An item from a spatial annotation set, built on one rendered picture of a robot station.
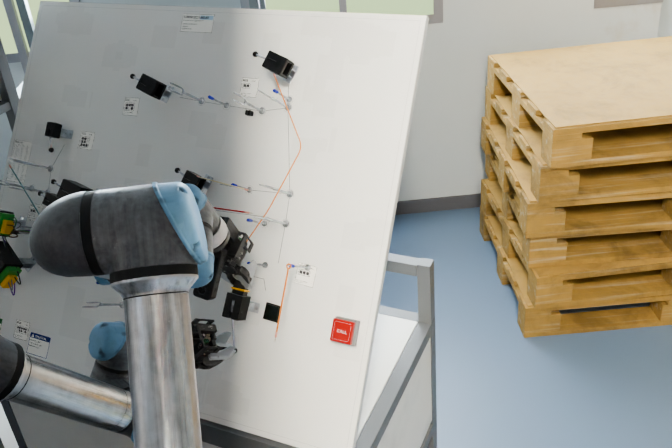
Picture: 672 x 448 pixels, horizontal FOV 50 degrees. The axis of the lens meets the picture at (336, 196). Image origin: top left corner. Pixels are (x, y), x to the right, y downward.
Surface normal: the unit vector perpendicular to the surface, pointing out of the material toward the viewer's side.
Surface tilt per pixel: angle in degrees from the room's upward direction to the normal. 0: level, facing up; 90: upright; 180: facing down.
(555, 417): 0
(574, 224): 0
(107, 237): 66
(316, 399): 54
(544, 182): 90
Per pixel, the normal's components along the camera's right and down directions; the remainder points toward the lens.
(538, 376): -0.07, -0.87
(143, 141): -0.37, -0.14
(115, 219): 0.02, -0.26
